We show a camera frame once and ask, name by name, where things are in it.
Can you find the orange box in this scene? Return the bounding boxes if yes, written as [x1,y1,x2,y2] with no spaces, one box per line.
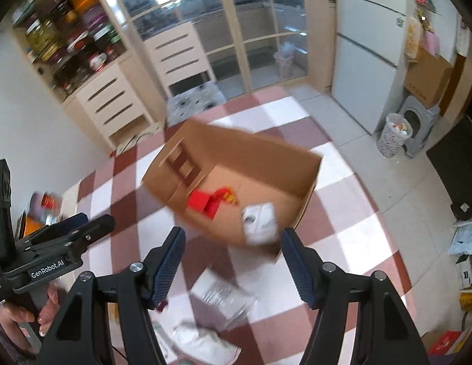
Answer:
[17,217,50,238]

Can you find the pale blue plastic bag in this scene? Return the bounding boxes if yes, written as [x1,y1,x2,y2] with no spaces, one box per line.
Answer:
[449,217,472,255]

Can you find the brown cardboard box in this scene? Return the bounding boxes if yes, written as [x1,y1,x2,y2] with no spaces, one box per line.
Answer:
[141,117,324,265]

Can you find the black cabinet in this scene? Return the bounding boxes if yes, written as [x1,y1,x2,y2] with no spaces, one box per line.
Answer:
[426,114,472,217]

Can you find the red yellow packet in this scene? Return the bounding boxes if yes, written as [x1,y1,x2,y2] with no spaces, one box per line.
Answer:
[215,186,240,205]

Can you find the floral cushion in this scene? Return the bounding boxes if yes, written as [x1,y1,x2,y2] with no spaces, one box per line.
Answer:
[165,82,227,126]

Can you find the grey plastic stool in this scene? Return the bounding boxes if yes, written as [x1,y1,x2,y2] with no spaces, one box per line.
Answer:
[397,95,440,159]

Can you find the person's left hand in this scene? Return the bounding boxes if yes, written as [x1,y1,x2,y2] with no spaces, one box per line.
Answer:
[0,285,61,354]

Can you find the pink paper bag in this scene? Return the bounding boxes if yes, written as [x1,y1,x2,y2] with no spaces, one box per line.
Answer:
[424,30,442,56]

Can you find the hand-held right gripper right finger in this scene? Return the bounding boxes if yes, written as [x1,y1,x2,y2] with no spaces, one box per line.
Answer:
[280,228,430,365]

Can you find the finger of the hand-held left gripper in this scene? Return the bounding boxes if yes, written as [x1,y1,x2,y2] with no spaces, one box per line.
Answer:
[18,213,89,252]
[72,214,116,252]

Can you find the jars on cabinet shelves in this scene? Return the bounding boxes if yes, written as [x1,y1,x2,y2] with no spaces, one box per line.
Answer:
[15,0,126,92]

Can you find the white plastic pouch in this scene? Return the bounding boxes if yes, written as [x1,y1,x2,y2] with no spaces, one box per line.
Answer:
[189,268,257,329]

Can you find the glass partition door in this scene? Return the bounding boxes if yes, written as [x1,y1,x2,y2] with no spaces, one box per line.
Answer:
[84,0,335,96]

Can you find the cream display cabinet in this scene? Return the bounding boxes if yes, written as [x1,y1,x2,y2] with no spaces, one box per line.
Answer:
[11,0,164,149]

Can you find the brown white checked floor mat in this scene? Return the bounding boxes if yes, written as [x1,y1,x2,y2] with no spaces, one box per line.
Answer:
[65,85,411,365]

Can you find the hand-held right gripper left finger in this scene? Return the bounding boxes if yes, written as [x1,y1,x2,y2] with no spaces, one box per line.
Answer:
[38,227,187,365]

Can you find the white refrigerator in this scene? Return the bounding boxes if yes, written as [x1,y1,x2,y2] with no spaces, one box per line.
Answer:
[331,0,407,135]

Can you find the white patterned waste basket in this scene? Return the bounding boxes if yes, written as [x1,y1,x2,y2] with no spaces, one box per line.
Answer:
[376,113,413,158]

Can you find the white grey packet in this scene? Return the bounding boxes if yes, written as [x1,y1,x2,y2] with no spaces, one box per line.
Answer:
[241,202,279,246]

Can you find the yellowish hanging bag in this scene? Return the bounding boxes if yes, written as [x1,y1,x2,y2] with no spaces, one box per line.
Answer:
[406,17,425,61]

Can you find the crumpled white plastic bag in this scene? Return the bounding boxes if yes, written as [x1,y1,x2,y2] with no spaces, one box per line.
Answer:
[171,321,240,365]

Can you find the flat red box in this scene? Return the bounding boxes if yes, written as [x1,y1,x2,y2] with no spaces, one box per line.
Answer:
[429,331,465,356]

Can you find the small red box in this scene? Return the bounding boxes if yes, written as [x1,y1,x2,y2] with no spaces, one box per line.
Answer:
[187,190,221,221]

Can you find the plain cardboard carton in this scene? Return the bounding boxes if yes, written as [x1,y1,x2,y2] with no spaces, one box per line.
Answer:
[403,47,453,109]

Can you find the white laundry basket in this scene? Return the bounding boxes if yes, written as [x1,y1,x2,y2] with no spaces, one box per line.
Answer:
[274,43,297,80]

